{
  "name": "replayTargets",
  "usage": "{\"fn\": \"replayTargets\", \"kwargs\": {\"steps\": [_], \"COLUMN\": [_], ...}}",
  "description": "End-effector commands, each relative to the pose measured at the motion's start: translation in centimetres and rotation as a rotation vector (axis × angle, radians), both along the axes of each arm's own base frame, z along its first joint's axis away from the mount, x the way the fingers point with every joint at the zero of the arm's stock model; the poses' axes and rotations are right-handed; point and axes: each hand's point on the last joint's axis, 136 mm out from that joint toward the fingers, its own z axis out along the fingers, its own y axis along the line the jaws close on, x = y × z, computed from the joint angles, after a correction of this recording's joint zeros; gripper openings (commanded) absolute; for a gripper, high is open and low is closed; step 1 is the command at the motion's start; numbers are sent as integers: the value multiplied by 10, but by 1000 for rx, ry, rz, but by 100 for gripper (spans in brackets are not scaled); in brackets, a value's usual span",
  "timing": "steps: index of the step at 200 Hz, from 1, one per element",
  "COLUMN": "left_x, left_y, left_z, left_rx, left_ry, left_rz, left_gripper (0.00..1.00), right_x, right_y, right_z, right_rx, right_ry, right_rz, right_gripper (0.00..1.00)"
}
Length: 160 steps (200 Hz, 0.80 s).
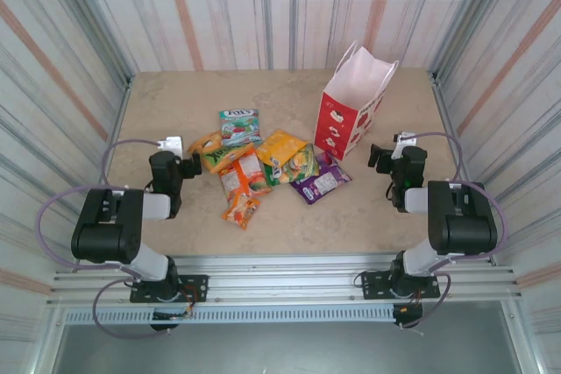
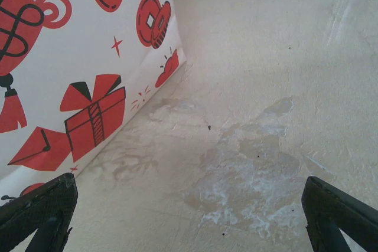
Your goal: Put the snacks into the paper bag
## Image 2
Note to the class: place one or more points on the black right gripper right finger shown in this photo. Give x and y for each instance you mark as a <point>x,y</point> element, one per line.
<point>330,204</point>

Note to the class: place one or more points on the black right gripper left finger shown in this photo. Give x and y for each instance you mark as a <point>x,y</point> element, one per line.
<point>44,204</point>

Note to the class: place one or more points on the white paper bag red prints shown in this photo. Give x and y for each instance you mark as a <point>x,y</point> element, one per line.
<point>74,45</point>

